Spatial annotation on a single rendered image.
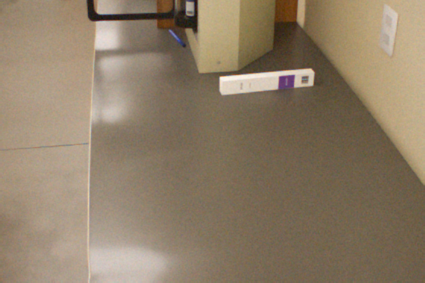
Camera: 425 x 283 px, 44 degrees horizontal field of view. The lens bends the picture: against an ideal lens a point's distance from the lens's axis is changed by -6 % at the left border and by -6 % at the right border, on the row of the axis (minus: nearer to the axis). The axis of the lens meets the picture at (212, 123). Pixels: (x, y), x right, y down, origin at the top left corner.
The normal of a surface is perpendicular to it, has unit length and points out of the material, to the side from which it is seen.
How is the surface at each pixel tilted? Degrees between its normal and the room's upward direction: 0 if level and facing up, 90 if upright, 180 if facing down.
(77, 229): 0
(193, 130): 0
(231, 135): 0
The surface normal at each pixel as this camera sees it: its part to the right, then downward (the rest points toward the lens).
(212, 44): 0.16, 0.51
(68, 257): 0.01, -0.86
